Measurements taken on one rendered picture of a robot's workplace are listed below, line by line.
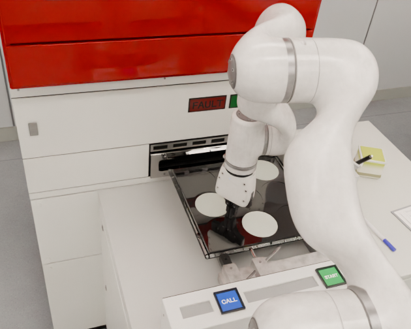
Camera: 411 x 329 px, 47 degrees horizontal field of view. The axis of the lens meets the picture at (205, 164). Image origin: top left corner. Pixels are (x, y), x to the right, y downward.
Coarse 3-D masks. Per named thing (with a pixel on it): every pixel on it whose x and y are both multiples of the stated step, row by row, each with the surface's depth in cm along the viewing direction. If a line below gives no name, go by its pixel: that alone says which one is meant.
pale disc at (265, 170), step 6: (258, 162) 155; (264, 162) 155; (258, 168) 152; (264, 168) 153; (270, 168) 153; (276, 168) 153; (258, 174) 150; (264, 174) 150; (270, 174) 151; (276, 174) 151
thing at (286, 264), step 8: (296, 256) 128; (304, 256) 128; (312, 256) 128; (320, 256) 129; (272, 264) 125; (280, 264) 125; (288, 264) 125; (296, 264) 125; (304, 264) 126; (240, 272) 122; (248, 272) 122; (224, 280) 119
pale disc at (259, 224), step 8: (248, 216) 135; (256, 216) 135; (264, 216) 136; (248, 224) 133; (256, 224) 133; (264, 224) 133; (272, 224) 133; (256, 232) 130; (264, 232) 131; (272, 232) 131
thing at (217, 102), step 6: (192, 102) 140; (198, 102) 140; (204, 102) 141; (210, 102) 142; (216, 102) 142; (222, 102) 143; (192, 108) 141; (198, 108) 142; (204, 108) 142; (210, 108) 143; (216, 108) 144
